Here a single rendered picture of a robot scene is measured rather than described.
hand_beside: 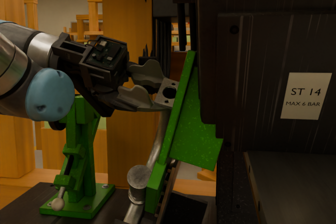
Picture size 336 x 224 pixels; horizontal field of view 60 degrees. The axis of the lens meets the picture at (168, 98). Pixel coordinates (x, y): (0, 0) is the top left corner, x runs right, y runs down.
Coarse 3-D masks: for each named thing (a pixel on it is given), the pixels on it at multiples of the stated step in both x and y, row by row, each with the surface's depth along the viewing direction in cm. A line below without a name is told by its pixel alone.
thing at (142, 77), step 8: (144, 64) 50; (152, 64) 50; (136, 72) 52; (144, 72) 52; (152, 72) 51; (160, 72) 51; (136, 80) 52; (144, 80) 52; (152, 80) 52; (160, 80) 52
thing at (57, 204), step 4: (60, 188) 65; (64, 188) 65; (60, 192) 64; (60, 196) 64; (52, 200) 63; (56, 200) 62; (60, 200) 63; (52, 204) 62; (56, 204) 62; (60, 204) 62; (52, 208) 62; (56, 208) 62; (60, 208) 62
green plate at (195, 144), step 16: (192, 64) 39; (192, 80) 41; (176, 96) 40; (192, 96) 41; (176, 112) 41; (192, 112) 42; (176, 128) 42; (192, 128) 42; (208, 128) 42; (176, 144) 43; (192, 144) 42; (208, 144) 42; (160, 160) 42; (192, 160) 43; (208, 160) 42
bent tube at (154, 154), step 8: (168, 80) 51; (160, 88) 50; (168, 88) 51; (176, 88) 50; (160, 96) 49; (168, 96) 53; (160, 104) 49; (168, 104) 48; (160, 112) 54; (168, 112) 52; (160, 120) 56; (160, 128) 57; (160, 136) 57; (160, 144) 57; (152, 152) 57; (152, 160) 56; (152, 168) 55; (128, 208) 51; (136, 208) 50; (144, 208) 51; (128, 216) 49; (136, 216) 50
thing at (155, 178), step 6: (156, 162) 42; (156, 168) 42; (162, 168) 42; (150, 174) 41; (156, 174) 41; (162, 174) 41; (150, 180) 41; (156, 180) 41; (162, 180) 44; (150, 186) 40; (156, 186) 40; (162, 186) 48; (150, 192) 41; (156, 192) 40; (150, 198) 43; (156, 198) 43; (150, 204) 45; (156, 204) 47; (150, 210) 47
